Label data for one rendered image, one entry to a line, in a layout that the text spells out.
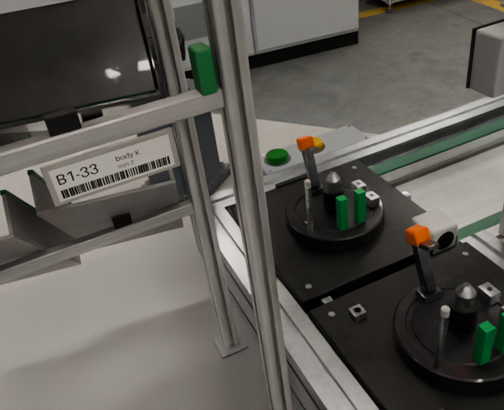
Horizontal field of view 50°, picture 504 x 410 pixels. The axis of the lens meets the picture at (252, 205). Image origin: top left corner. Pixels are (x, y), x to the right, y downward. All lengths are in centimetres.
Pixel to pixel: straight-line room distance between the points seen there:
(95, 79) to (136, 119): 5
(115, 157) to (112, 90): 6
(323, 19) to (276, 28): 35
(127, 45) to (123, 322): 54
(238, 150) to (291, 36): 360
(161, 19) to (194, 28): 322
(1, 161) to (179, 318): 53
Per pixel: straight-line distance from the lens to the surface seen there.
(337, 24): 412
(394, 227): 79
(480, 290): 66
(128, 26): 41
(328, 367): 63
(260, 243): 46
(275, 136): 126
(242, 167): 40
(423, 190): 96
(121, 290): 92
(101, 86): 40
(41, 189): 56
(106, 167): 37
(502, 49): 66
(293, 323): 68
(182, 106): 37
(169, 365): 79
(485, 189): 98
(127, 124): 37
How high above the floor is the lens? 146
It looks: 35 degrees down
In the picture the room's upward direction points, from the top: 8 degrees counter-clockwise
